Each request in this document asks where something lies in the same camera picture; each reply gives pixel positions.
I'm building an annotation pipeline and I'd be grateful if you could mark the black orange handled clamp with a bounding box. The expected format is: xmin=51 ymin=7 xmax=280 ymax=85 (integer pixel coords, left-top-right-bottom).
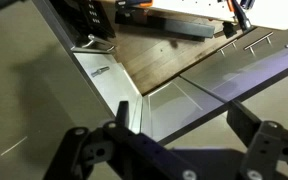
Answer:
xmin=227 ymin=0 xmax=251 ymax=32

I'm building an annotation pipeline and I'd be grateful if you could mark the white cabinet door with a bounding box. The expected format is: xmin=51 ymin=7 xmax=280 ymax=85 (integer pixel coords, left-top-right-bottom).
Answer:
xmin=75 ymin=53 xmax=142 ymax=133

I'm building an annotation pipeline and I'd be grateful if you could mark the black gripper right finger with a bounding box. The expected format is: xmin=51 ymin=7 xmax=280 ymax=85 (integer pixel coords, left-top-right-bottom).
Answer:
xmin=226 ymin=101 xmax=288 ymax=180

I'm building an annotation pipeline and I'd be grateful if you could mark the silver cabinet door handle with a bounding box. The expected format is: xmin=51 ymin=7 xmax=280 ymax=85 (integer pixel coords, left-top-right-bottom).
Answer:
xmin=91 ymin=66 xmax=110 ymax=77

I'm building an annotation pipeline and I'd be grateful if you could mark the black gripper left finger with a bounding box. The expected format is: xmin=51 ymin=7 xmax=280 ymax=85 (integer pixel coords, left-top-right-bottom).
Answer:
xmin=43 ymin=101 xmax=198 ymax=180

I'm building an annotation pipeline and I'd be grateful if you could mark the silver drawer handle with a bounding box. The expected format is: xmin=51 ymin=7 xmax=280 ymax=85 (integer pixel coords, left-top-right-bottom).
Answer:
xmin=82 ymin=34 xmax=116 ymax=52

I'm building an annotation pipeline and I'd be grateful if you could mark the white robot base cart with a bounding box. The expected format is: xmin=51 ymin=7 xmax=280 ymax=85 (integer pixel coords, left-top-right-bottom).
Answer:
xmin=115 ymin=0 xmax=288 ymax=30

